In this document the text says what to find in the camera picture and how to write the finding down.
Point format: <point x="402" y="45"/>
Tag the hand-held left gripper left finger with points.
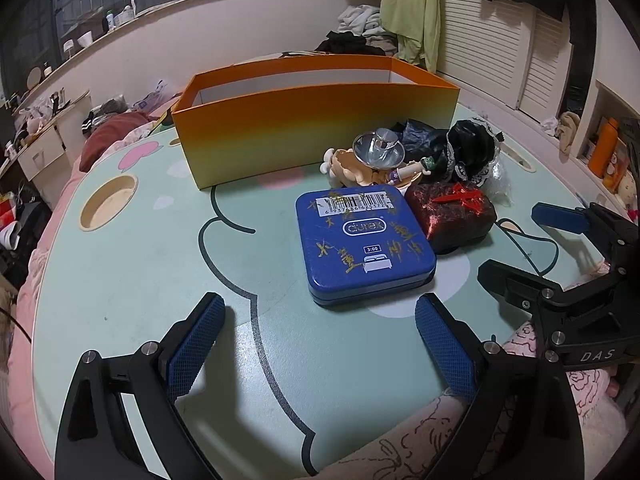
<point x="195" y="345"/>

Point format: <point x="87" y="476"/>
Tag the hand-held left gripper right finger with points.
<point x="445" y="345"/>

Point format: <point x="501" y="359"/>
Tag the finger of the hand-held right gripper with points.
<point x="515" y="285"/>
<point x="557" y="216"/>

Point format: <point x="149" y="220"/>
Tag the blue metal tin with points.
<point x="360" y="260"/>

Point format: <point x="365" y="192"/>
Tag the orange cardboard box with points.
<point x="300" y="130"/>

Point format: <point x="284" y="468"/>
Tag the mint green cartoon desktop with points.
<point x="150" y="270"/>

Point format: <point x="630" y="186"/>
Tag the orange bottle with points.
<point x="605" y="147"/>

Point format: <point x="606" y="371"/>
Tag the red wrapped box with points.
<point x="450" y="220"/>

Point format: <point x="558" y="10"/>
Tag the pink floral quilt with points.
<point x="430" y="440"/>

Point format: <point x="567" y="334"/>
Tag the black lace dress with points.
<point x="465" y="150"/>

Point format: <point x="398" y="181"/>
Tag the black plastic bag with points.
<point x="420" y="135"/>

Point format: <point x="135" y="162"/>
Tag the white louvered closet doors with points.
<point x="490" y="55"/>

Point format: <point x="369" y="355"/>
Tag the silver metal funnel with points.
<point x="375" y="147"/>

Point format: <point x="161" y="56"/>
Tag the beige doll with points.
<point x="350" y="169"/>

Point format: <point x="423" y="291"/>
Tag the dark red pillow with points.
<point x="115" y="132"/>

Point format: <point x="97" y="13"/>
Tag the white nightstand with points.
<point x="42" y="155"/>

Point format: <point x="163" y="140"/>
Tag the black white striped cloth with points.
<point x="100" y="117"/>

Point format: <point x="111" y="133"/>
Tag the green curtain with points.
<point x="410" y="5"/>

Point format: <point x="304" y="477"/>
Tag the black clothes pile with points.
<point x="345" y="42"/>

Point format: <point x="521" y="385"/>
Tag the white clothes pile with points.
<point x="357" y="17"/>

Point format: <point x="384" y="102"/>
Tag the round beige mirror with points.
<point x="33" y="78"/>

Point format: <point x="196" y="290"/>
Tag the white bottle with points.
<point x="125" y="15"/>

